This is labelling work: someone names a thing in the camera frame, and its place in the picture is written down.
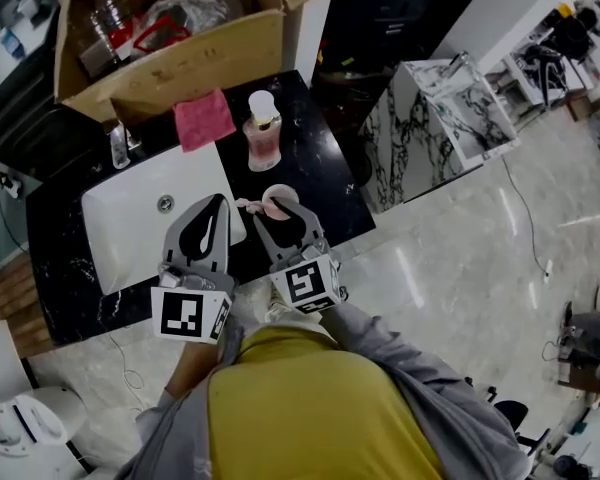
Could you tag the pink liquid bottle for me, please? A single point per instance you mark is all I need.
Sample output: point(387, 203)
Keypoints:
point(263, 140)

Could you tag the white metal leg table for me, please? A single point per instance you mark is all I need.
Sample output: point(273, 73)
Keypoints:
point(580, 75)

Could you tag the person's white shoe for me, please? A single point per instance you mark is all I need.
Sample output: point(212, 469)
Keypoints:
point(292, 314)

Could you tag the black backpack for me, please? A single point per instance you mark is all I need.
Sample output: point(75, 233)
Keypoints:
point(545, 68)

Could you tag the white marble pattern cabinet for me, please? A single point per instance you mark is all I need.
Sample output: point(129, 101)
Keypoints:
point(415, 148)

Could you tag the small white floor socket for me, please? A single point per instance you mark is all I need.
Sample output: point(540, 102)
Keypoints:
point(548, 272)

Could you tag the black marble sink table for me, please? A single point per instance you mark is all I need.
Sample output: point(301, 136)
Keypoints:
point(310, 168)

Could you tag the cardboard box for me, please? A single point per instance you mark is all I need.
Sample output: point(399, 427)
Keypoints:
point(180, 75)

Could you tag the person's yellow shirt torso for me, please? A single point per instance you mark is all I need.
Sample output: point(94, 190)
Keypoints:
point(305, 408)

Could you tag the person's left forearm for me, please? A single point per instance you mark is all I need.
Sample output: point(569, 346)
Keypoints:
point(190, 378)

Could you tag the person's white trouser leg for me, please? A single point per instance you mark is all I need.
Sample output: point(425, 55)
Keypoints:
point(250, 303)

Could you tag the black low cabinet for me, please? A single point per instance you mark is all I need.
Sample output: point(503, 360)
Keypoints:
point(30, 128)

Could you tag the wooden step block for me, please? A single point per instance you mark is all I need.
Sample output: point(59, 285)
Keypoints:
point(20, 308)

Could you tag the pink cloth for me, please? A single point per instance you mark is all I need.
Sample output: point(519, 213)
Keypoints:
point(203, 118)

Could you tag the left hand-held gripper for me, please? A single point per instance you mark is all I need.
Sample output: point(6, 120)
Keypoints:
point(180, 313)

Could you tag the white round appliance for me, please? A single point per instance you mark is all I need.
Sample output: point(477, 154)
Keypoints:
point(20, 428)

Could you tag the person's right forearm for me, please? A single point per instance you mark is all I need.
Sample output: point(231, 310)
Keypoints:
point(420, 368)

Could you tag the blue cup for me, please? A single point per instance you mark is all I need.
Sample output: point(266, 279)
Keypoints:
point(275, 194)

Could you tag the black tall cabinet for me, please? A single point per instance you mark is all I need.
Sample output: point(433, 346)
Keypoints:
point(380, 13)

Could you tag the small faucet on marble cabinet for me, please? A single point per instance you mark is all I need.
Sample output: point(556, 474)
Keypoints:
point(459, 63)

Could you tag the grey floor machine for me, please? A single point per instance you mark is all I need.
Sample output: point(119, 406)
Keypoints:
point(587, 328)

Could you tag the chrome faucet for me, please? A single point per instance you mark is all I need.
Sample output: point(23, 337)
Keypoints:
point(120, 145)

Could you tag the white sink basin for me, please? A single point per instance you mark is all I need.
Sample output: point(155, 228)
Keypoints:
point(130, 223)

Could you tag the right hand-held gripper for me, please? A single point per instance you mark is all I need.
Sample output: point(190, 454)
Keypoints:
point(307, 283)

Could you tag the red edged packet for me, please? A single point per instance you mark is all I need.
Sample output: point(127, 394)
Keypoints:
point(152, 35)

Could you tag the black office chair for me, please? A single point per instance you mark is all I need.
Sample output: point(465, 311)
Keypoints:
point(512, 410)

